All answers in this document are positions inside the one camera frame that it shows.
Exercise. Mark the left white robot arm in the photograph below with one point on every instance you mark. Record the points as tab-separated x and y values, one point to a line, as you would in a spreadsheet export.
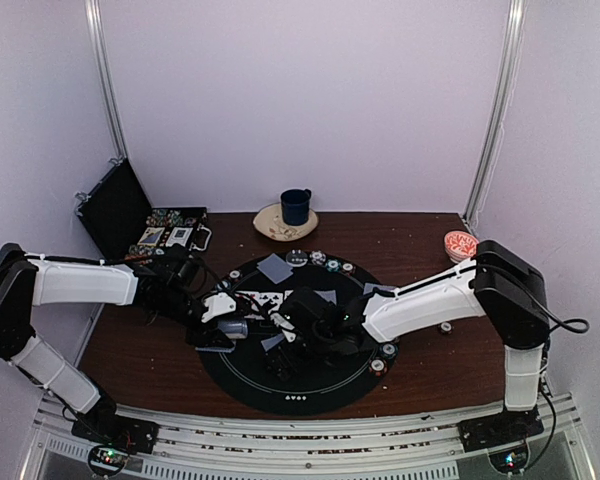
36	290

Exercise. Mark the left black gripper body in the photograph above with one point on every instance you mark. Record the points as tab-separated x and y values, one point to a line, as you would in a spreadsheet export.
202	335

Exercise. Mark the green chips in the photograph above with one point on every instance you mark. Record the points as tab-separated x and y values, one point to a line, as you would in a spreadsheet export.
333	265

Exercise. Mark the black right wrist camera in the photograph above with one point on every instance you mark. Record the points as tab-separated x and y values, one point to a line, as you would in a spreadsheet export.
305	315

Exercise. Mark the blue boxed card deck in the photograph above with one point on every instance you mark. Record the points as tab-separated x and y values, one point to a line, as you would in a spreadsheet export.
151	236

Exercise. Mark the six of hearts card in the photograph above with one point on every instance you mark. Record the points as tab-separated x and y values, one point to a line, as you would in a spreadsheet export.
253	305

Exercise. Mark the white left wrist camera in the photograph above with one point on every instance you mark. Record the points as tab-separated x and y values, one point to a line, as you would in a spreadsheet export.
217	305

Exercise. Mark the red patterned small bowl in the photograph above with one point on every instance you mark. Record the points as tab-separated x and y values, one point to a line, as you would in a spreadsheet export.
460	245

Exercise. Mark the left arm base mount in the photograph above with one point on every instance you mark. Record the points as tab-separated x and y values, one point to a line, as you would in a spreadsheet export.
112	453

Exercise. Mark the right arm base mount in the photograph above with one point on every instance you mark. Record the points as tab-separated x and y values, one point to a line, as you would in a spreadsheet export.
506	440

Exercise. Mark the blue playing card deck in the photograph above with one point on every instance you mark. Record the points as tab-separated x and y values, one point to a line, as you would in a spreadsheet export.
234	329

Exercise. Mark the white boxed card deck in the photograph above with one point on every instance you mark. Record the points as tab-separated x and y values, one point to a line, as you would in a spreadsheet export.
179	236

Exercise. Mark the seven of clubs card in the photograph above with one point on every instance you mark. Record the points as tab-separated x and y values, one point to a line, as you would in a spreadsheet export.
270	301

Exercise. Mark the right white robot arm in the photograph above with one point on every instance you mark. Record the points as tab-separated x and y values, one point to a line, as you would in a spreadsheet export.
494	283

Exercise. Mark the black poker set case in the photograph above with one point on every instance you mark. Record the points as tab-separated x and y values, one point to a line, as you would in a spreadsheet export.
116	212

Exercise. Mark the beige ceramic saucer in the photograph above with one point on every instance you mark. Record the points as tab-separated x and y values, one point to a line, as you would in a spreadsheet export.
269	222

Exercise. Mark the dealt card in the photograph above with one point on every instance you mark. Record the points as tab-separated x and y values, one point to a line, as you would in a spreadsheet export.
264	265

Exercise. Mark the round black poker mat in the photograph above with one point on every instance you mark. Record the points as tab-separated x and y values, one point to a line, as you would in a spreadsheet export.
321	385

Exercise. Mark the green fifty poker chip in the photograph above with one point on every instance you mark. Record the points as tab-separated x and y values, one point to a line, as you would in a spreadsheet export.
389	350

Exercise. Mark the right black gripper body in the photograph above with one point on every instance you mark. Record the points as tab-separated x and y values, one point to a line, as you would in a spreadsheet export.
317	350

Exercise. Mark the dark blue mug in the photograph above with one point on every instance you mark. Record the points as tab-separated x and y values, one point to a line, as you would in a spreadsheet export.
295	205

